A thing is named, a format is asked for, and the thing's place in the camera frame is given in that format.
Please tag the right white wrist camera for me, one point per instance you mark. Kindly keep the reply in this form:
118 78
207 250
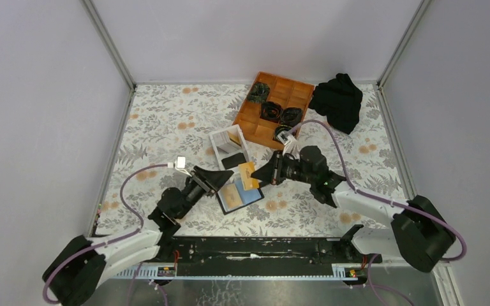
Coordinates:
290 144

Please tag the slotted cable duct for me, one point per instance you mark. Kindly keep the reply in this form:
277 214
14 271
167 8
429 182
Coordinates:
241 271

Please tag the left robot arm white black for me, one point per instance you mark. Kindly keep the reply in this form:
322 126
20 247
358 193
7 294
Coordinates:
87 262

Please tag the dark rolled item right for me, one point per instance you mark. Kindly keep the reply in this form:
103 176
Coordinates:
291 116

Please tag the orange compartment tray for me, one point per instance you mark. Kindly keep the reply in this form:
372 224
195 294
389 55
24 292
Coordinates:
284 91

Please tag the black leather card holder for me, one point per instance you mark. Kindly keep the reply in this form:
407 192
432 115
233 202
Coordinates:
247 197

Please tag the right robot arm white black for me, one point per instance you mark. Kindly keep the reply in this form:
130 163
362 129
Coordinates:
413 230

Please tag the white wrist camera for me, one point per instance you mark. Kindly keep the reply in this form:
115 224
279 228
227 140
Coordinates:
290 144
180 165

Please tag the dark rolled item top left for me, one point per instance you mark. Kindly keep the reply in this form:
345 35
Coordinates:
258 93

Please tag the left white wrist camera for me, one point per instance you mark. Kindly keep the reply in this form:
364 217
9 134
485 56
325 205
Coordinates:
180 165

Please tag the black card in box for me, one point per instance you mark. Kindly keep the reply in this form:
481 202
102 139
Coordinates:
233 161

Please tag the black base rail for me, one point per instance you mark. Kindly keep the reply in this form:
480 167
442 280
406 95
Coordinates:
264 250

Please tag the black crumpled cloth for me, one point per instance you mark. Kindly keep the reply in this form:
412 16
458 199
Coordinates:
339 100

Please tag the white plastic card box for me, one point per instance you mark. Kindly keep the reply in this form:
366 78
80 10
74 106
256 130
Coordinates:
221 155

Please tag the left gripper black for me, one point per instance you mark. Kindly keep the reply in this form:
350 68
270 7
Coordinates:
208 182

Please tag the dark rolled item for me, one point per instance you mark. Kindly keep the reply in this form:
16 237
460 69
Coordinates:
258 93
271 111
283 134
291 116

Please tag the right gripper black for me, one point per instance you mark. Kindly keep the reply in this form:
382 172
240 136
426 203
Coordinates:
272 172

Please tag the dark rolled item middle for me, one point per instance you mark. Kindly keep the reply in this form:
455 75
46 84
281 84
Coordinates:
271 111

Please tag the dark rolled item bottom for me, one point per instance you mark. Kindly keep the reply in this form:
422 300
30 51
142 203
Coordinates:
283 134

